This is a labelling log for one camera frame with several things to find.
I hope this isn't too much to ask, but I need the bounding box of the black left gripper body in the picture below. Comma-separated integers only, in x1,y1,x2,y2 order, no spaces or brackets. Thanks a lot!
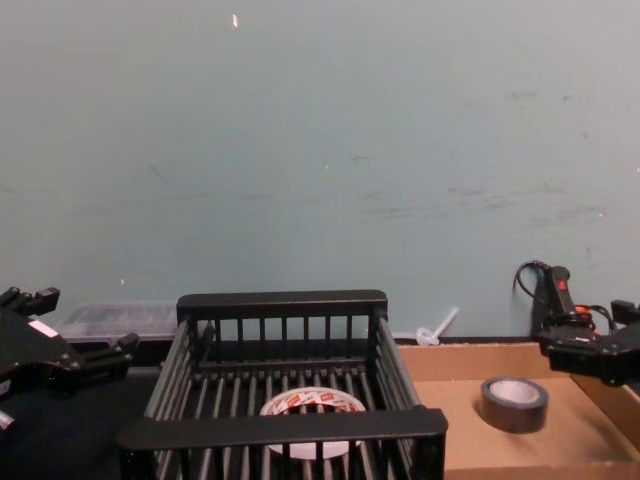
0,309,82,401

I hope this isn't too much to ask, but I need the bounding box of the roll of white tape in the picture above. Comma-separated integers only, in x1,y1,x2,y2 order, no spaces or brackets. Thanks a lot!
259,387,367,459

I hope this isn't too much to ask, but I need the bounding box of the roll of silver tape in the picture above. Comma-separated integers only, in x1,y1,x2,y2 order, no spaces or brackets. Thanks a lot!
480,376,550,434

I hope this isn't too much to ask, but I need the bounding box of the black rack with steel bars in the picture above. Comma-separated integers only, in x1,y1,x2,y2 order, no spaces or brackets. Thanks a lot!
117,288,448,480

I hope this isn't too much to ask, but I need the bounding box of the clear plastic case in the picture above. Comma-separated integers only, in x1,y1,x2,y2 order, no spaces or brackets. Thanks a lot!
52,301,180,345

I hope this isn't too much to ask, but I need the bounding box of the shallow brown cardboard tray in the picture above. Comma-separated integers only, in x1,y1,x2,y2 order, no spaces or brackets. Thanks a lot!
394,341,640,480

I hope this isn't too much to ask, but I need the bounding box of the black corded tool red switch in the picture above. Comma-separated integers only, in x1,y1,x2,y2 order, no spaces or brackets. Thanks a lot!
530,265,601,337

